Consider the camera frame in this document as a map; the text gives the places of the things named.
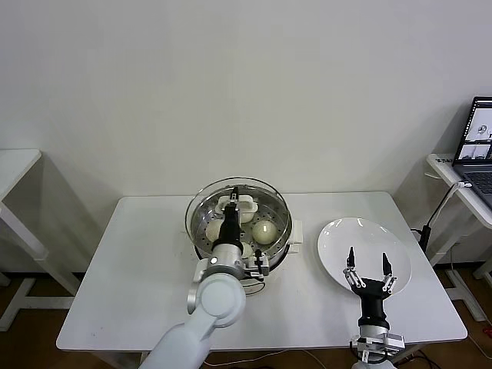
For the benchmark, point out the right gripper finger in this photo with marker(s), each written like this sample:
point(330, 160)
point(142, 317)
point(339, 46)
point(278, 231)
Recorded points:
point(387, 271)
point(351, 269)

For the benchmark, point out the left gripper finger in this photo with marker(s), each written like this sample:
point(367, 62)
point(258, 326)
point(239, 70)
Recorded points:
point(235, 198)

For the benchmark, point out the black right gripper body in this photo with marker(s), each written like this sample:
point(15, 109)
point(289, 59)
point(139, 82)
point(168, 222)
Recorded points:
point(373, 300)

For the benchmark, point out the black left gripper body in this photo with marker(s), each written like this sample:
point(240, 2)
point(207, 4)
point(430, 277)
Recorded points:
point(230, 230)

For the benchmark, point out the round glass pot lid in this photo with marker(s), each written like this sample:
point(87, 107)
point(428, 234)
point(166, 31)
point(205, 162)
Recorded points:
point(250, 203)

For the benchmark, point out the white steamed baozi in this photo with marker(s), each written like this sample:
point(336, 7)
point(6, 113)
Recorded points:
point(213, 231)
point(246, 218)
point(264, 232)
point(247, 250)

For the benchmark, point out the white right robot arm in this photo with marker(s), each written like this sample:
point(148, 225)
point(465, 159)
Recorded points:
point(371, 334)

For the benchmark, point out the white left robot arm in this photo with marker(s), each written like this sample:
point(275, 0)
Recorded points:
point(215, 300)

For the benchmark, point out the stainless steel steamer basket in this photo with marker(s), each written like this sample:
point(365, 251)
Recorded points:
point(294, 232)

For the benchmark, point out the white round plate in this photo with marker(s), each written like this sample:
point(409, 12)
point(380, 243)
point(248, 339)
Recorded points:
point(338, 246)

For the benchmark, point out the black power adapter block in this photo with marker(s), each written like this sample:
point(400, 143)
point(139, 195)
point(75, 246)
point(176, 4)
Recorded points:
point(424, 236)

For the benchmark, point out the dark open laptop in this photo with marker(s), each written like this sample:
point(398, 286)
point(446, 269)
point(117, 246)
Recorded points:
point(476, 127)

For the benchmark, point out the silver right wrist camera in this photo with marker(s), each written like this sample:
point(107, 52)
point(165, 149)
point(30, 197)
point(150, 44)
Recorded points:
point(395, 342)

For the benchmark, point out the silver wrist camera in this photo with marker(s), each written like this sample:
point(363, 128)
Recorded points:
point(259, 269)
point(395, 342)

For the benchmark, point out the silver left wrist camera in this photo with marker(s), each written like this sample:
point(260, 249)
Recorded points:
point(259, 269)

